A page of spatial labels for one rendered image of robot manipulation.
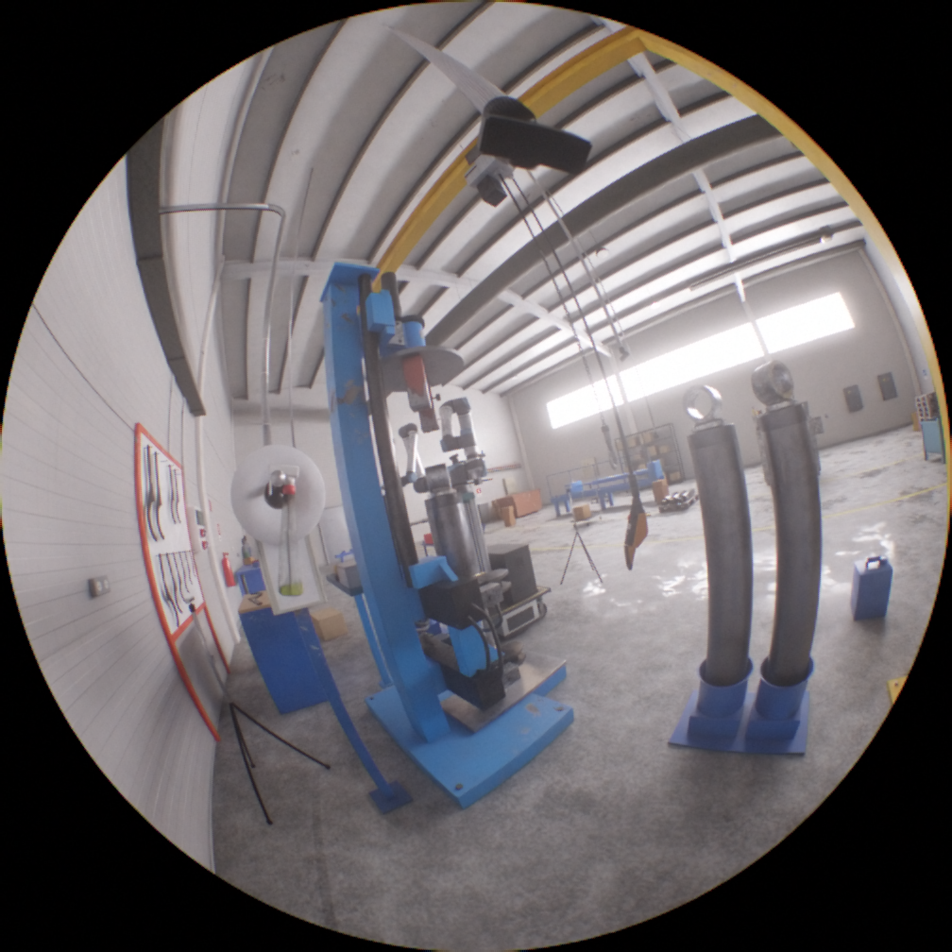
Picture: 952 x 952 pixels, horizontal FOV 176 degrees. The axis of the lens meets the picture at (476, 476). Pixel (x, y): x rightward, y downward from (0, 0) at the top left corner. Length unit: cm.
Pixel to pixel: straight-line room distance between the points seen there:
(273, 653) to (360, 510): 162
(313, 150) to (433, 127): 196
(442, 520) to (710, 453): 130
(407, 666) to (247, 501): 114
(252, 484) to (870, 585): 314
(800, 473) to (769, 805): 131
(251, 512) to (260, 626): 186
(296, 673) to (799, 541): 311
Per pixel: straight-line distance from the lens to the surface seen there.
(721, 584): 137
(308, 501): 86
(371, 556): 147
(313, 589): 112
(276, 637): 266
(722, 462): 124
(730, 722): 178
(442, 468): 169
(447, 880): 158
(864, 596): 270
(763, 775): 175
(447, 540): 165
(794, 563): 135
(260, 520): 85
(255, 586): 831
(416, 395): 160
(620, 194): 602
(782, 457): 126
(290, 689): 283
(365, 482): 149
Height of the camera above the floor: 143
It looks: 4 degrees up
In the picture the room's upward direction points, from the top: 12 degrees counter-clockwise
